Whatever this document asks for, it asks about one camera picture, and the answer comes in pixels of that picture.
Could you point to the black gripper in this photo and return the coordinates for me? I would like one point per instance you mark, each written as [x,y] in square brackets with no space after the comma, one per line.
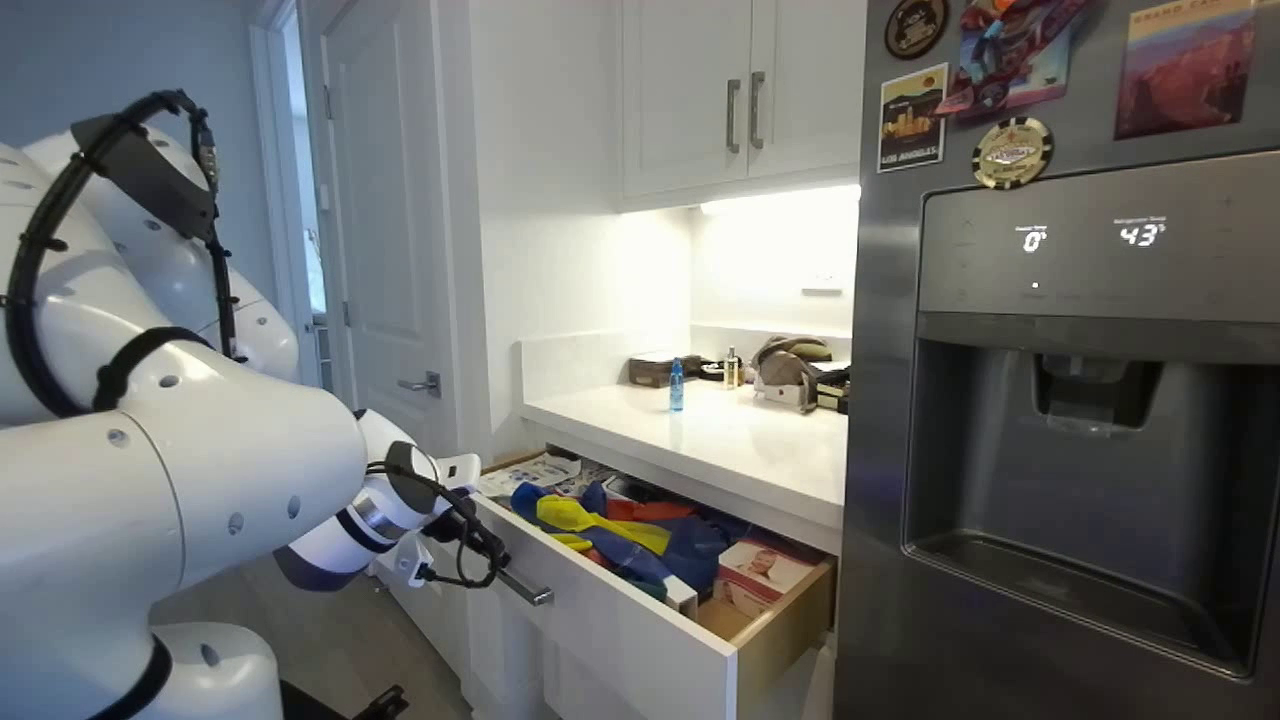
[427,503]

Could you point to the white kitchen drawer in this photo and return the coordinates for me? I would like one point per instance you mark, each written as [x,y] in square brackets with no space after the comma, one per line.
[603,643]

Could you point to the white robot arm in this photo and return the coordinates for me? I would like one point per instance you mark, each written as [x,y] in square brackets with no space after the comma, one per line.
[174,494]

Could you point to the blue and yellow cloth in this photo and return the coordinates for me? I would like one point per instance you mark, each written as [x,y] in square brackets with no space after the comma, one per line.
[643,540]

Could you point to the metal door lever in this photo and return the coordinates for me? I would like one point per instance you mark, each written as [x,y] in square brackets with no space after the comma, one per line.
[421,386]

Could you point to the red orange cloth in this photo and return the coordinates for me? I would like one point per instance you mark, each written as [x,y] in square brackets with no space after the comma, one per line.
[650,508]

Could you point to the blue water bottle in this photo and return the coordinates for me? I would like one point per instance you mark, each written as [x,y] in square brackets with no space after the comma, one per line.
[676,386]

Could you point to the red and white box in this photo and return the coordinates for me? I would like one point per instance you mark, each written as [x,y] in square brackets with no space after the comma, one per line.
[760,571]

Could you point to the small amber bottle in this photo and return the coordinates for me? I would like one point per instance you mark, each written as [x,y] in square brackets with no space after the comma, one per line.
[732,371]

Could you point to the white room door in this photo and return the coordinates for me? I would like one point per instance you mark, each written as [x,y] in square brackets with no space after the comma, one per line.
[386,227]

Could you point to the white upper cabinet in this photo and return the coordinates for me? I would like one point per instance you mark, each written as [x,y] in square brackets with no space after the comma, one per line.
[732,92]

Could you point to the stainless steel fridge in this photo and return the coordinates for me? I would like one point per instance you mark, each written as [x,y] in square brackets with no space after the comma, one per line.
[1065,402]

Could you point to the square landscape fridge magnet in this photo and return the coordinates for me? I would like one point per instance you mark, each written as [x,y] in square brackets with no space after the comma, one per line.
[914,119]

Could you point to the round poker chip magnet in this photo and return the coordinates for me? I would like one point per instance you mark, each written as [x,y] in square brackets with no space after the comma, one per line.
[1013,153]

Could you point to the round black fridge magnet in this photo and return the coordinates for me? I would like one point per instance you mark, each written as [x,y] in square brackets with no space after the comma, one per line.
[914,27]

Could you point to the colourful figure fridge magnet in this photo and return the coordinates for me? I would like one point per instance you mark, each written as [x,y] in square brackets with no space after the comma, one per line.
[1013,60]

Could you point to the red canyon photo magnet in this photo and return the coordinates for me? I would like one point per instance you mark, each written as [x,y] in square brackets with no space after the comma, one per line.
[1186,74]

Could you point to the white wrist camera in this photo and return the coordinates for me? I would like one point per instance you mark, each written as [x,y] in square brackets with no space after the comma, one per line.
[457,469]

